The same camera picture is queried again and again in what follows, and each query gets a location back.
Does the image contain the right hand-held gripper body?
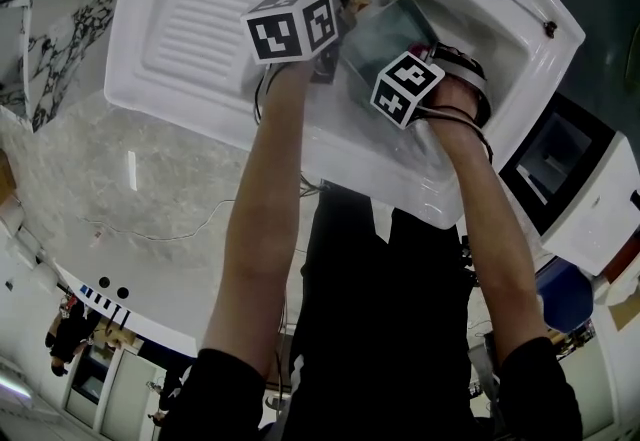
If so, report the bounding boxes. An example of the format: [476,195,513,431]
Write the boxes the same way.
[369,44,494,130]

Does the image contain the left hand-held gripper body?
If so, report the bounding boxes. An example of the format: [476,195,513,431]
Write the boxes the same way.
[240,0,342,85]

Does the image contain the person's left forearm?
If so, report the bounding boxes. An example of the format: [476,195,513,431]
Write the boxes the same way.
[202,61,321,380]

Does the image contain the person's right forearm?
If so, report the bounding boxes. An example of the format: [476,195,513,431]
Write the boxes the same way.
[429,76,549,370]

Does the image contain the white sink with drainboard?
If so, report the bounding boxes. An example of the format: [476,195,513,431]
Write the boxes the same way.
[103,0,586,230]

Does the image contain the black waist device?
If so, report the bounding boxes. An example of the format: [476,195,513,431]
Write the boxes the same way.
[459,233,481,288]

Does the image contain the black veined marble slab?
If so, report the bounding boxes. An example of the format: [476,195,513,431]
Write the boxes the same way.
[0,0,129,133]

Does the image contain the person's black clothing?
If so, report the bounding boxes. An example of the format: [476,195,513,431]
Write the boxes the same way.
[159,188,584,441]

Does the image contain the blue chair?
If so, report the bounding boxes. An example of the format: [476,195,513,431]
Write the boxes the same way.
[534,256,596,334]

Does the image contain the reddish brown cabinet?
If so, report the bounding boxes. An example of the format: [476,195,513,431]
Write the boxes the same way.
[602,236,640,285]

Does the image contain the cardboard box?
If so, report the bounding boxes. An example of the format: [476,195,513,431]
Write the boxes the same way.
[0,148,19,208]
[97,316,139,350]

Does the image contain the white panel with round holes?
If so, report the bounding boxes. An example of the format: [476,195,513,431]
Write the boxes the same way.
[54,261,199,358]

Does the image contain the thin black cable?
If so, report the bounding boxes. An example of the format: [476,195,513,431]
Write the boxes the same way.
[418,103,495,165]
[253,66,284,126]

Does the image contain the white floor cable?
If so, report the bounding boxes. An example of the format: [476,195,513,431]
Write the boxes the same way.
[79,198,236,243]

